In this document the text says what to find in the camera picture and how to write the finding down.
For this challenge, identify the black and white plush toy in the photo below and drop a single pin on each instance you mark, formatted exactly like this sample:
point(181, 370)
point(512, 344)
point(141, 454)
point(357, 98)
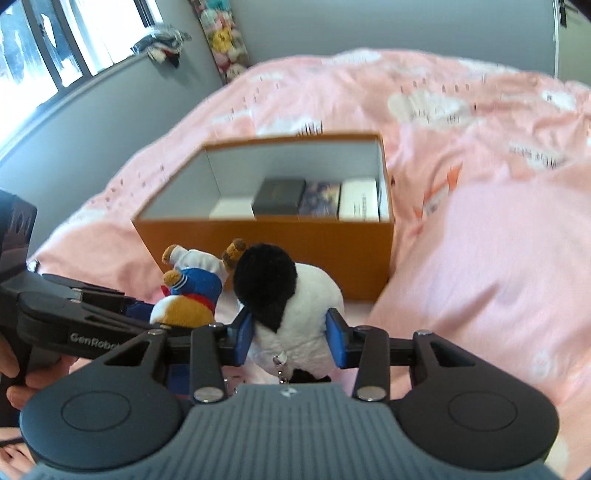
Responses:
point(300, 304)

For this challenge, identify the bear plush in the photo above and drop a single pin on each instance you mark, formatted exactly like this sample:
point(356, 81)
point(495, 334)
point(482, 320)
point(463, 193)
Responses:
point(198, 281)

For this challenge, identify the window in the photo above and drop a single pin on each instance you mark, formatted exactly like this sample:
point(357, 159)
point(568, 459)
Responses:
point(92, 41)

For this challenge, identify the black and gold box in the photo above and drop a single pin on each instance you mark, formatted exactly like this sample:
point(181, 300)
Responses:
point(279, 198)

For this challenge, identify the orange cardboard box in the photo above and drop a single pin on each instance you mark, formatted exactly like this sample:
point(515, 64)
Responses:
point(323, 249)

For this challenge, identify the person's left hand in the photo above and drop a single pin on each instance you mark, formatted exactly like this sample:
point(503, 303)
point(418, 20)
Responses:
point(11, 362)

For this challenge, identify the cream door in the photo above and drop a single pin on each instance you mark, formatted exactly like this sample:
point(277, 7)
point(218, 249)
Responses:
point(575, 46)

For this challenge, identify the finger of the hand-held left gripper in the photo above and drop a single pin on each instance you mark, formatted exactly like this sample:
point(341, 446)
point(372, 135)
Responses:
point(83, 285)
point(138, 313)

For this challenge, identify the pink cloud print blanket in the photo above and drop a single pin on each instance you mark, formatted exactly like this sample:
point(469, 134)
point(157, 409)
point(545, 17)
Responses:
point(369, 92)

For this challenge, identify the clear tube of plush toys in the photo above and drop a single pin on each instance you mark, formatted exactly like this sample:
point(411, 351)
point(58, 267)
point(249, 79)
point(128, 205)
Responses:
point(224, 37)

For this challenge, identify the white rectangular case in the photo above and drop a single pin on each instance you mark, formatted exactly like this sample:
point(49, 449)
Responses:
point(358, 198)

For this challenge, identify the pile of clothes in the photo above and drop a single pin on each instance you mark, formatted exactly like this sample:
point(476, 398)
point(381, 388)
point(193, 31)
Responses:
point(161, 44)

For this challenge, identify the card box with figure picture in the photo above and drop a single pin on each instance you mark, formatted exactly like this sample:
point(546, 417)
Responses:
point(321, 198)

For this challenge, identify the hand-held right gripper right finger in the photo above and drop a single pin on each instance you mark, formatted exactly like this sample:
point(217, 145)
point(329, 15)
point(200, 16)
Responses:
point(339, 341)

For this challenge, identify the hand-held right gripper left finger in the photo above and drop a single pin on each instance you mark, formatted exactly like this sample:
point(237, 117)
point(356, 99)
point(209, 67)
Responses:
point(242, 337)

